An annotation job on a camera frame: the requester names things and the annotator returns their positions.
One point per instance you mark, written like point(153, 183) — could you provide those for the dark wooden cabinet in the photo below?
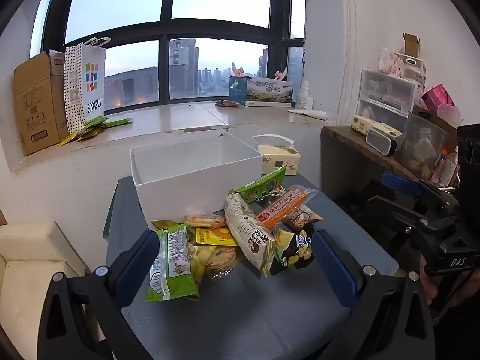
point(348, 165)

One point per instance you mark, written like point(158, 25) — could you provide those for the white plastic bottle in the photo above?
point(304, 99)

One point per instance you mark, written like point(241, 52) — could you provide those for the clear plastic bin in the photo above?
point(422, 146)

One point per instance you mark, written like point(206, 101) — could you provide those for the black yellow chip packet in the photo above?
point(294, 249)

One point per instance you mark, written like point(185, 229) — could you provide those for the brown cardboard box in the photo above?
point(35, 105)

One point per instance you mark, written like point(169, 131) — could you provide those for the yellow snack packet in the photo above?
point(213, 236)

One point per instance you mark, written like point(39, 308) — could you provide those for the small cosmetic bottles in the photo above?
point(446, 168)

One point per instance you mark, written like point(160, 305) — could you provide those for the person's right hand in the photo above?
point(427, 283)

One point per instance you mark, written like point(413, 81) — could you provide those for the landscape print tissue box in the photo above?
point(268, 92)

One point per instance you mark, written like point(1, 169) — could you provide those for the pink box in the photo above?
point(438, 97)

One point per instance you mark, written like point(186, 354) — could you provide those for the small open cardboard box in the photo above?
point(411, 45)

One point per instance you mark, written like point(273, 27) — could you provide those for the blue gift box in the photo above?
point(237, 90)

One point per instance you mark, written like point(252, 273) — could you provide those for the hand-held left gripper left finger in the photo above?
point(137, 266)

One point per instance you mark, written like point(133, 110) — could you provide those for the pink floral pouch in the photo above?
point(390, 62)

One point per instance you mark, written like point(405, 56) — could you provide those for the clear plastic drawer unit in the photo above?
point(386, 93)

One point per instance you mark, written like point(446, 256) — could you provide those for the yellow tissue pack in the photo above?
point(277, 157)

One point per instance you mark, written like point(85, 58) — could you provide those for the orange snack packet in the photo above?
point(281, 208)

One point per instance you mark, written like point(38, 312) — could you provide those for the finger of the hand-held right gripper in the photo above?
point(397, 213)
point(399, 185)

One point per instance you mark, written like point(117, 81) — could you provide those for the black window frame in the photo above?
point(163, 67)

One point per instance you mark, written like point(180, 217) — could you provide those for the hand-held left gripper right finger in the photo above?
point(333, 270)

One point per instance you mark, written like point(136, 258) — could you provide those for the pile of green packets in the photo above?
point(92, 127)

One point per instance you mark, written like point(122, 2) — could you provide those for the white cardboard box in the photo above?
point(180, 195)

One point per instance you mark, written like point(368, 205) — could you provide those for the bright green snack packet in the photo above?
point(262, 187)

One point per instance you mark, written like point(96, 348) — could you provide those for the white window box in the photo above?
point(412, 65)

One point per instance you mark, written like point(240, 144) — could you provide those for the white dotted paper bag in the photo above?
point(84, 82)

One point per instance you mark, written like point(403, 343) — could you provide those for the round rice cracker packet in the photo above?
point(222, 261)
point(204, 220)

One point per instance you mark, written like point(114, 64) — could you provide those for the cream cushioned seat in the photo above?
point(26, 270)

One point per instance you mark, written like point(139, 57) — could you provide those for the small dark snack packet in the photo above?
point(227, 103)

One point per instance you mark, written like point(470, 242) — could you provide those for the white snack packet green edge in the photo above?
point(245, 232)

